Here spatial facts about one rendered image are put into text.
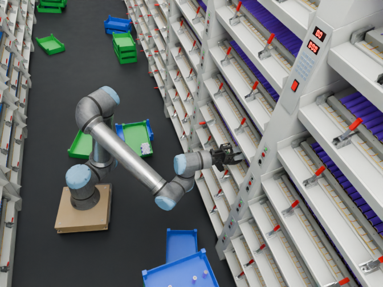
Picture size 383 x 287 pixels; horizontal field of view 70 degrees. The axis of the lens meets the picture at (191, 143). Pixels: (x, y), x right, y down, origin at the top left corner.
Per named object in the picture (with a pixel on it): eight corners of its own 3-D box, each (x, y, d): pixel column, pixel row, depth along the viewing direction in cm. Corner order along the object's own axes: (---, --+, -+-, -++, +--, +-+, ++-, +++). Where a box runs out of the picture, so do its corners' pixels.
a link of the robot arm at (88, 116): (62, 103, 121) (174, 209, 121) (85, 91, 129) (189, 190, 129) (61, 118, 130) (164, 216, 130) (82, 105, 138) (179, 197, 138)
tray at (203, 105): (240, 192, 136) (239, 184, 129) (200, 112, 173) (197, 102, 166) (278, 176, 136) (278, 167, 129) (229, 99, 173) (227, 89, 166)
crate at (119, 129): (119, 146, 237) (118, 139, 231) (115, 129, 249) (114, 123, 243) (153, 140, 245) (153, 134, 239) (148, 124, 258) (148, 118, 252)
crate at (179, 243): (197, 280, 171) (199, 276, 165) (164, 280, 169) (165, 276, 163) (195, 233, 191) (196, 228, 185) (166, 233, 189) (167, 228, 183)
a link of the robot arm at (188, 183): (169, 190, 139) (170, 174, 130) (182, 175, 146) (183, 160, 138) (184, 199, 136) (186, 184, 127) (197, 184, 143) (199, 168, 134)
